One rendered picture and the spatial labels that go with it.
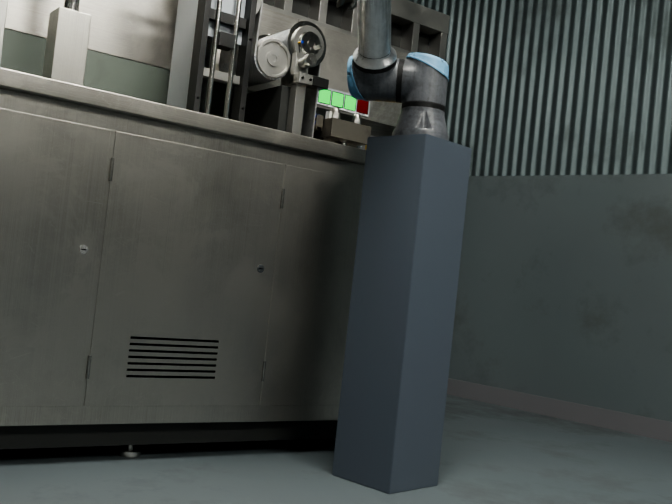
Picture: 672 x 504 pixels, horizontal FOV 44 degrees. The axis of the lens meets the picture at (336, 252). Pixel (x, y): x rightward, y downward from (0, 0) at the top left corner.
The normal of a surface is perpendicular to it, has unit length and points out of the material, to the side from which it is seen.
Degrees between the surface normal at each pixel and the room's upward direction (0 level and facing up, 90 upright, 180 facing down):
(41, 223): 90
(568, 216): 90
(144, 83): 90
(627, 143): 90
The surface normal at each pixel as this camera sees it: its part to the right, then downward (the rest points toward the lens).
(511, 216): -0.69, -0.10
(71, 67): 0.58, 0.04
